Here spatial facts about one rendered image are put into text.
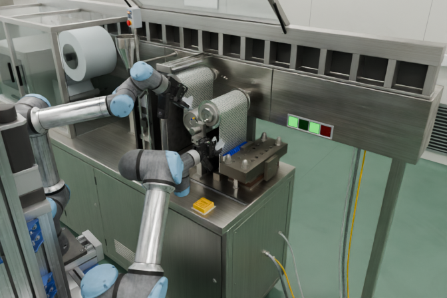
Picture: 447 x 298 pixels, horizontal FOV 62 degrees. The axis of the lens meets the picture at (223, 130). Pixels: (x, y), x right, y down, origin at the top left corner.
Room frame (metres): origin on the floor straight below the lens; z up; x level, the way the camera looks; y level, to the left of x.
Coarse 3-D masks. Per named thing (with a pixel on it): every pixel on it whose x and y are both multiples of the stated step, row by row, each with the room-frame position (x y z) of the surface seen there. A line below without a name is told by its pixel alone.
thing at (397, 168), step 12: (396, 168) 1.58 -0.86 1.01; (396, 180) 1.57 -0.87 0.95; (384, 192) 1.60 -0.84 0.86; (396, 192) 1.56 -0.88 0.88; (384, 204) 1.59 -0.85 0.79; (384, 216) 1.58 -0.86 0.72; (384, 228) 1.57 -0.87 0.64; (384, 240) 1.56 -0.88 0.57; (372, 252) 1.59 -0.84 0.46; (372, 264) 1.58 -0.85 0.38; (372, 276) 1.57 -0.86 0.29; (372, 288) 1.56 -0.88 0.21
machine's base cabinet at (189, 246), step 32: (64, 160) 2.13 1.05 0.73; (96, 192) 1.92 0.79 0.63; (128, 192) 1.71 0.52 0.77; (288, 192) 1.74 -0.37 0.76; (96, 224) 1.96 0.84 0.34; (128, 224) 1.74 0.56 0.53; (192, 224) 1.41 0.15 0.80; (256, 224) 1.49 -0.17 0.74; (288, 224) 1.76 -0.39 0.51; (128, 256) 1.77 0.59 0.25; (192, 256) 1.42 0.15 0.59; (224, 256) 1.29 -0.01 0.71; (256, 256) 1.50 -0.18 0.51; (192, 288) 1.42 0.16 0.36; (224, 288) 1.29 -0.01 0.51; (256, 288) 1.51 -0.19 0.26
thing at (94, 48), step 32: (0, 32) 2.56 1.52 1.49; (32, 32) 2.27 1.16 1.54; (64, 32) 2.18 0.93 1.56; (96, 32) 2.35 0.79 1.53; (128, 32) 2.54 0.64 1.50; (0, 64) 2.64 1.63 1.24; (32, 64) 2.33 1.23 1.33; (64, 64) 2.15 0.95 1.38; (96, 64) 2.32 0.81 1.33; (0, 96) 2.74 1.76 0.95; (96, 96) 2.30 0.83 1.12; (64, 128) 2.17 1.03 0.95; (96, 128) 2.27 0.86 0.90
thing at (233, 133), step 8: (232, 120) 1.74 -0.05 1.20; (240, 120) 1.80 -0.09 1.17; (224, 128) 1.69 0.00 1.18; (232, 128) 1.74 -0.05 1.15; (240, 128) 1.80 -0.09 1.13; (224, 136) 1.69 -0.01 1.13; (232, 136) 1.74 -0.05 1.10; (240, 136) 1.80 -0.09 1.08; (224, 144) 1.69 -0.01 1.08; (232, 144) 1.74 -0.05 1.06; (224, 152) 1.69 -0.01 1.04
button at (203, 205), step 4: (200, 200) 1.43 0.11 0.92; (204, 200) 1.43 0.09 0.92; (208, 200) 1.43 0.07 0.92; (196, 204) 1.40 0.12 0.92; (200, 204) 1.40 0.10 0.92; (204, 204) 1.40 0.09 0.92; (208, 204) 1.40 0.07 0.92; (212, 204) 1.41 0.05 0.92; (196, 208) 1.39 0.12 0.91; (200, 208) 1.37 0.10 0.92; (204, 208) 1.37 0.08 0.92; (208, 208) 1.38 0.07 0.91; (204, 212) 1.36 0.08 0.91
